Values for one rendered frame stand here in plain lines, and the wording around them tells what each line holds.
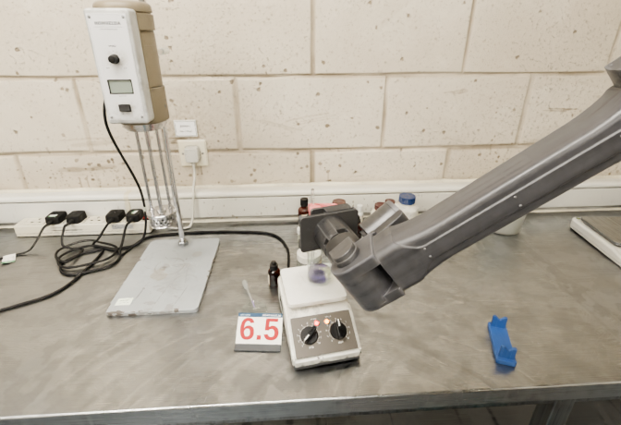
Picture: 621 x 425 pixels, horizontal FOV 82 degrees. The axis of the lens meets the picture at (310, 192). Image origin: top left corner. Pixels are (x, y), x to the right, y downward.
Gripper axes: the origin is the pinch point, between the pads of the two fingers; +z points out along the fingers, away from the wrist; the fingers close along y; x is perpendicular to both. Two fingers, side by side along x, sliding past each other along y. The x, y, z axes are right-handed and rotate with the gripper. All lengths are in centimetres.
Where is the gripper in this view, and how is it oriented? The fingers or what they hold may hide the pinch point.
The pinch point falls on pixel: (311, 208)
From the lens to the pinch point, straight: 67.7
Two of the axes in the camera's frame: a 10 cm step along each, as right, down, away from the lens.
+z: -3.2, -3.8, 8.7
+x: 0.1, 9.2, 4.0
